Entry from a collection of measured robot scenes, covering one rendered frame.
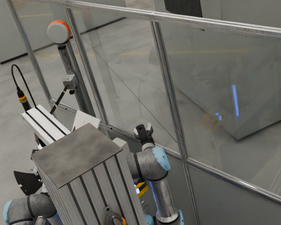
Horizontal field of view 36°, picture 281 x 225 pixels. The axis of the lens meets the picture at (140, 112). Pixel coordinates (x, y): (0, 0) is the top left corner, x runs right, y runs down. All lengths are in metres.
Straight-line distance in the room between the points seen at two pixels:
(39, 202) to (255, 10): 2.64
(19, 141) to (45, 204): 3.51
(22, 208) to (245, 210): 1.39
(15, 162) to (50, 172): 3.90
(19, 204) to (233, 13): 2.52
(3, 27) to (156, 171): 6.33
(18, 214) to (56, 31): 1.33
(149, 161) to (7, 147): 3.92
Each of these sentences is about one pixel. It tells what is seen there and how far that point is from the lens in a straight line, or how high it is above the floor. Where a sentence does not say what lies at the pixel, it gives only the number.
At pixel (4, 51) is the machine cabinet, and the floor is 0.22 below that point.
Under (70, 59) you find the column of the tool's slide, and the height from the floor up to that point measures 1.68.
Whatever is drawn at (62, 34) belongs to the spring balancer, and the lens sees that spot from 3.02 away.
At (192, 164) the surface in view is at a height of 0.99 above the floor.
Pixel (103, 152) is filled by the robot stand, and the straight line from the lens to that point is 1.45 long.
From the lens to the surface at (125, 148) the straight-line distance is 3.29.
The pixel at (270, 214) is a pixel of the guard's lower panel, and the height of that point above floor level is 0.84.
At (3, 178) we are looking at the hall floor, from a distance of 5.20.
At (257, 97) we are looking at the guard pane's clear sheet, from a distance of 2.22.
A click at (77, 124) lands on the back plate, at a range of 3.06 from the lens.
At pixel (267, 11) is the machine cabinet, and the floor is 1.30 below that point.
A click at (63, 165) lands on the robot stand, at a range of 1.46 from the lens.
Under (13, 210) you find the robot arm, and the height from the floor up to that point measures 1.50.
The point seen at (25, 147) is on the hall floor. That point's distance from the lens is 5.54.
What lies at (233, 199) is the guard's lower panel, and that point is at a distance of 2.87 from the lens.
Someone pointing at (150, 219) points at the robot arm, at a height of 1.27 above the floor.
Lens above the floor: 2.88
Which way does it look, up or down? 32 degrees down
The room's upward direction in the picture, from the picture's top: 15 degrees counter-clockwise
